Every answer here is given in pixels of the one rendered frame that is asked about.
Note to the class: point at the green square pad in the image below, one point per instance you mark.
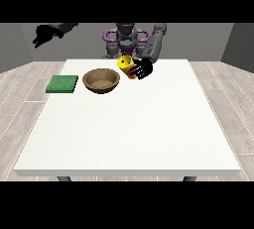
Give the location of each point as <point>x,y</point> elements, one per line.
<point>62,83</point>

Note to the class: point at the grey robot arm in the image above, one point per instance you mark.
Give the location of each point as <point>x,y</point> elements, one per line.
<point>68,26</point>
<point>152,46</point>

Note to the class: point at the grey robot trunk purple rings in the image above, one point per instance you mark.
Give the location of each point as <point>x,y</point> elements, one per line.
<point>124,38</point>

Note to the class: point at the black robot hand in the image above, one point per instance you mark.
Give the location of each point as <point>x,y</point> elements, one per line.
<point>46,35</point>
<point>144,68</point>

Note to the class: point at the brown wooden bowl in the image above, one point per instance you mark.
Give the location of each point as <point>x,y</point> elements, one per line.
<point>101,80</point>

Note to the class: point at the dark table leg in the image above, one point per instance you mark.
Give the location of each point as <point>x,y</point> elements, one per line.
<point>64,178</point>
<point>190,178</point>

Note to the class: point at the yellow cup with melon print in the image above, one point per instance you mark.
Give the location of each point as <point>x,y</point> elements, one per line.
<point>125,62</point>

